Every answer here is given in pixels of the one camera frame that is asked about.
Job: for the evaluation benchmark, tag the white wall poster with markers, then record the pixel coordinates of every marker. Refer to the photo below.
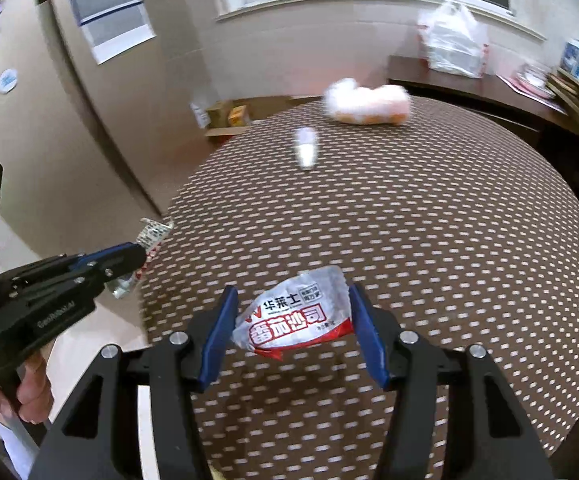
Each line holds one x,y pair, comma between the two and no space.
109,10

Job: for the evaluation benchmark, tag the small yellow box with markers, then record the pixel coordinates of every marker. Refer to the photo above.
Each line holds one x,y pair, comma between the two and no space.
238,116

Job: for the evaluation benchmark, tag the person's left hand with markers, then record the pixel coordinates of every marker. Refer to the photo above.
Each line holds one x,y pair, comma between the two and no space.
34,390

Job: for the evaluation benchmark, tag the beige refrigerator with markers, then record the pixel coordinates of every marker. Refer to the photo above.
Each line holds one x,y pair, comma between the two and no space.
44,135

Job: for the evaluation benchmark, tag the dark wooden desk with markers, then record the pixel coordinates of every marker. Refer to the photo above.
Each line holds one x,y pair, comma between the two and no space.
469,90

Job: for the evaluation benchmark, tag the red and white ketchup packet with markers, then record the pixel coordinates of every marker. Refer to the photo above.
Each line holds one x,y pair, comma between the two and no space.
294,317

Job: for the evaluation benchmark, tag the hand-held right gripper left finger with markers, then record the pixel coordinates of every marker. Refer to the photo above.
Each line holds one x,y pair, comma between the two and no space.
217,335

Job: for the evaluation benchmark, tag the orange and white plastic bag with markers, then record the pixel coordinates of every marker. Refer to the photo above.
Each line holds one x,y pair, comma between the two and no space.
369,102

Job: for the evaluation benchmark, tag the brown cardboard box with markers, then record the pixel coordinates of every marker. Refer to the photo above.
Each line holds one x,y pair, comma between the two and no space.
269,105

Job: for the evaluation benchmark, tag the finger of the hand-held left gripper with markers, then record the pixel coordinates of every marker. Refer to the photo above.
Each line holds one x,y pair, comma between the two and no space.
114,252
79,285

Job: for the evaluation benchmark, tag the white and red wrapper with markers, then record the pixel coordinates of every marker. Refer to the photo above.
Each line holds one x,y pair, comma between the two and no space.
154,235

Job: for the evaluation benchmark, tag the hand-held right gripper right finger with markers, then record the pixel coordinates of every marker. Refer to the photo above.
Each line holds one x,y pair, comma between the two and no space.
369,335

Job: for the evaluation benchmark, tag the small clear plastic cup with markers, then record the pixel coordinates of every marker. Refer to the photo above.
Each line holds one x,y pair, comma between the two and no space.
305,147

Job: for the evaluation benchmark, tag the round fridge sticker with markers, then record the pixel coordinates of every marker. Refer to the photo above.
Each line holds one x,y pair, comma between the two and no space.
7,80

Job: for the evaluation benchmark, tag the pink papers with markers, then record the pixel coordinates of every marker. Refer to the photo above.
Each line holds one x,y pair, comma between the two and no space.
524,82

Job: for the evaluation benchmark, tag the brown polka dot tablecloth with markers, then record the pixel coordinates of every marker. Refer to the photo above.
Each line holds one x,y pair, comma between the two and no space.
419,235

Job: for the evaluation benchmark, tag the person's left forearm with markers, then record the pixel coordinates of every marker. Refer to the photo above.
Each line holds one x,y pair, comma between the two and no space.
14,445

